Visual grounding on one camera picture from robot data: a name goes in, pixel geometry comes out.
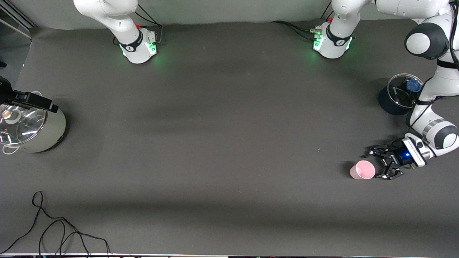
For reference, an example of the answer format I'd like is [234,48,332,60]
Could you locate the pink cup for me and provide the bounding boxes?
[350,160,376,180]

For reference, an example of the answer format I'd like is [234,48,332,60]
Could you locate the sage green pot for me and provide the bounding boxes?
[0,91,67,155]

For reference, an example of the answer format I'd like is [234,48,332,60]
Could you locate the glass lid with metal knob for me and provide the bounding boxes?
[0,102,48,145]

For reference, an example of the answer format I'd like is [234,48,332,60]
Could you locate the dark blue saucepan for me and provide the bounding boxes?
[378,73,427,116]

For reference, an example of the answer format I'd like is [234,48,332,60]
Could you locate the glass lid with blue knob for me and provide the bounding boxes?
[388,73,424,109]

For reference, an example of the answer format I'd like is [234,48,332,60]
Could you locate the grey metal frame rail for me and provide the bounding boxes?
[0,5,36,42]

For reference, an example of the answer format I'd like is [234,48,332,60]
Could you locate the thin black loose cable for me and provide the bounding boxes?
[0,191,111,255]

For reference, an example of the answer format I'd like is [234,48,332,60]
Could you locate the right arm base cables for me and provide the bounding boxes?
[113,4,164,47]

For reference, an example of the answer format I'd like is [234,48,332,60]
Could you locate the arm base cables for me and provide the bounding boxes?
[113,4,164,47]
[271,7,334,40]

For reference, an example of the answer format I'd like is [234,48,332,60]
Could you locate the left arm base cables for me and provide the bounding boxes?
[271,7,334,40]

